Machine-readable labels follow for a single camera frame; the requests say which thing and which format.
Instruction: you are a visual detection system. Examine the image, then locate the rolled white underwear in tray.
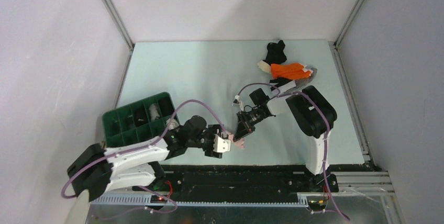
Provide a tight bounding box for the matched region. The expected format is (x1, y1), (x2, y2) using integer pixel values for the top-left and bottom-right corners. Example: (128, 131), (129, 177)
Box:
(148, 103), (161, 121)

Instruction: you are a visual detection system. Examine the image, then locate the black white striped underwear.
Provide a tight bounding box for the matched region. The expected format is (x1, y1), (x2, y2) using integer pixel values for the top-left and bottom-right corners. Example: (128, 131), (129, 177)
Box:
(269, 79), (296, 95)

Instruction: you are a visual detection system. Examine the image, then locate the green divided storage tray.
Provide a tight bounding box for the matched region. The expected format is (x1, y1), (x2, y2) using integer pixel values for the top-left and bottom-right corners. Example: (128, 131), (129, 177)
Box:
(102, 92), (175, 148)

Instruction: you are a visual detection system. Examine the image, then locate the orange underwear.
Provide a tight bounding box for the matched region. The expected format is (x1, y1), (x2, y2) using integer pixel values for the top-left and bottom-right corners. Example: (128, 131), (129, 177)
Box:
(271, 63), (311, 80)

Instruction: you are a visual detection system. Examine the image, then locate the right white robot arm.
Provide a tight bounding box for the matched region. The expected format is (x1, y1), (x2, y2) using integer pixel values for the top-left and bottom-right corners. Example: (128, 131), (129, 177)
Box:
(232, 85), (337, 192)

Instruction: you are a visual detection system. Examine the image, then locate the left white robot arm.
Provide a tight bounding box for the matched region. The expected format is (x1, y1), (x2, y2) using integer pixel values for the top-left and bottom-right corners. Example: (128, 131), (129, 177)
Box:
(61, 116), (231, 202)

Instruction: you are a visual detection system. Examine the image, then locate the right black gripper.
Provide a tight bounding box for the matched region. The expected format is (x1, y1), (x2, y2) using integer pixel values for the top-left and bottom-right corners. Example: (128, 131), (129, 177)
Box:
(234, 109), (267, 143)

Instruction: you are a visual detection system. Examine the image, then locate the right aluminium frame post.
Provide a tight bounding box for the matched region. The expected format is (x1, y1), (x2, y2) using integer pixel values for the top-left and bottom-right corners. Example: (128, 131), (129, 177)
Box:
(334, 0), (366, 50)

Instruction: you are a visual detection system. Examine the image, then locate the grey mesh underwear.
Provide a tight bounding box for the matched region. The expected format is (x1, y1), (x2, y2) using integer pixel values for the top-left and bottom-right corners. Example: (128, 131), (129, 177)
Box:
(295, 68), (318, 88)

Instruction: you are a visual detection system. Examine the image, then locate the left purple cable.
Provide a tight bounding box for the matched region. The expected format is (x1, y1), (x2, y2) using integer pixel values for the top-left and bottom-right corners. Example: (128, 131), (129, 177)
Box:
(61, 99), (226, 214)

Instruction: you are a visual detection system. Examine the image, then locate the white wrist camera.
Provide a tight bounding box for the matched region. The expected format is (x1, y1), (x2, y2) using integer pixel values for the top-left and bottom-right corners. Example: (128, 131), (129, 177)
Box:
(232, 95), (242, 107)
(213, 135), (231, 153)

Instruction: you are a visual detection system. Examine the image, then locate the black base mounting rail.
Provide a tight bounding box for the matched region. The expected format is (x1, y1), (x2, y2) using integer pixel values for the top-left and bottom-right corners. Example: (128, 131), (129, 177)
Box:
(147, 165), (339, 203)

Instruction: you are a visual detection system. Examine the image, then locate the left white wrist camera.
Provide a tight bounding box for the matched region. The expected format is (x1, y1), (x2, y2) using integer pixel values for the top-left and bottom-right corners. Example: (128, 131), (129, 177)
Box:
(213, 135), (231, 153)

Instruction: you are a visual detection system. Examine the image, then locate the left aluminium frame post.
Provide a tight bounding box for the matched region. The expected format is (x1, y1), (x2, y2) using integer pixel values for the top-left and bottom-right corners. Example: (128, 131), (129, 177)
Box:
(86, 0), (135, 52)

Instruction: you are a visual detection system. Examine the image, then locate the aluminium frame post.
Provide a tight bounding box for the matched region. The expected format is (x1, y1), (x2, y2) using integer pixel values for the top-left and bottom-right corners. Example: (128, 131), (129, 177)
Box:
(334, 0), (366, 50)
(86, 0), (135, 52)

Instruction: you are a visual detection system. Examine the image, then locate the cream underwear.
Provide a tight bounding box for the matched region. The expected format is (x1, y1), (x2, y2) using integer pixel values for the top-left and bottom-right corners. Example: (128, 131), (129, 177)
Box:
(257, 60), (271, 74)

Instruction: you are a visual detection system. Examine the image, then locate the white pink-trimmed underwear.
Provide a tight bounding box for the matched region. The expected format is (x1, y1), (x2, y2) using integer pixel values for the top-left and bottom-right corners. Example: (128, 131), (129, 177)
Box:
(165, 118), (180, 130)

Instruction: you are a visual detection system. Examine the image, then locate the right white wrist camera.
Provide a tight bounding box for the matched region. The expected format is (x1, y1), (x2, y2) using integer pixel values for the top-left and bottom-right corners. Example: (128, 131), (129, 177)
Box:
(232, 95), (242, 107)

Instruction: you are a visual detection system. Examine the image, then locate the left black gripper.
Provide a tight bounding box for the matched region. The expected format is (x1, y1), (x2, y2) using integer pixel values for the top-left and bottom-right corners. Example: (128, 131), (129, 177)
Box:
(186, 124), (225, 158)

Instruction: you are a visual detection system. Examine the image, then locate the light pink underwear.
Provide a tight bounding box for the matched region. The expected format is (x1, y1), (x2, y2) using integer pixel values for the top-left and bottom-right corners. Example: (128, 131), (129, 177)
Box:
(226, 131), (245, 150)

